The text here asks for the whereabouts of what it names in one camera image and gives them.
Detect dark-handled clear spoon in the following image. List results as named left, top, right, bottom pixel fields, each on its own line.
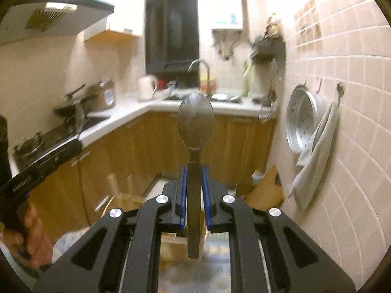
left=177, top=93, right=215, bottom=259

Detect wooden chopstick bundle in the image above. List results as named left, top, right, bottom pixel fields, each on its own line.
left=107, top=173, right=131, bottom=206

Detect dark kitchen window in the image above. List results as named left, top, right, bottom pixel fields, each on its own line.
left=145, top=0, right=199, bottom=89

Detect person's left hand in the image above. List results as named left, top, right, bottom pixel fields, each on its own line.
left=1, top=200, right=53, bottom=270

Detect wooden cutting board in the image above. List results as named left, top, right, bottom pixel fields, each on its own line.
left=245, top=165, right=284, bottom=211

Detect gas stove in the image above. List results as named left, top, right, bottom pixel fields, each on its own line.
left=12, top=114, right=111, bottom=171

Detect black frying pan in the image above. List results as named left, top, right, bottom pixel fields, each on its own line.
left=54, top=83, right=97, bottom=118

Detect yellow plastic utensil basket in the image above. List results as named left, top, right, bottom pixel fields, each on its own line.
left=100, top=192, right=209, bottom=272

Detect grey hanging towel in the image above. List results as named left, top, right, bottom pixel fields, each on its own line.
left=289, top=101, right=339, bottom=210

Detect brown rice cooker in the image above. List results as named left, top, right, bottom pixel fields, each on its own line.
left=87, top=79, right=116, bottom=112

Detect wooden base cabinets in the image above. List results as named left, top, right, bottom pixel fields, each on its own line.
left=30, top=112, right=275, bottom=242

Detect white electric kettle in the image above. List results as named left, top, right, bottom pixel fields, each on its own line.
left=137, top=74, right=158, bottom=101

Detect metal steamer tray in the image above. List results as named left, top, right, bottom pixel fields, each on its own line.
left=286, top=85, right=326, bottom=154

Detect range hood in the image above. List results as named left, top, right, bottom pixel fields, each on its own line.
left=1, top=0, right=115, bottom=45

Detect green bottle on counter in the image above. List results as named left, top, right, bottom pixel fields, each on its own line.
left=241, top=61, right=254, bottom=97

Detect orange bottle by sink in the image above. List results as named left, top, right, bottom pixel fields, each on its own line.
left=199, top=72, right=216, bottom=94

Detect chrome sink faucet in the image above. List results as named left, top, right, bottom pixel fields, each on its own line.
left=188, top=58, right=212, bottom=99

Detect white water heater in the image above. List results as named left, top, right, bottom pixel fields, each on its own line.
left=199, top=0, right=244, bottom=30

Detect black wall spice rack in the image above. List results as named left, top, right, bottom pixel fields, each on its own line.
left=249, top=36, right=286, bottom=63

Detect white wall cabinet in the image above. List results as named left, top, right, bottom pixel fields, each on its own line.
left=84, top=0, right=145, bottom=42

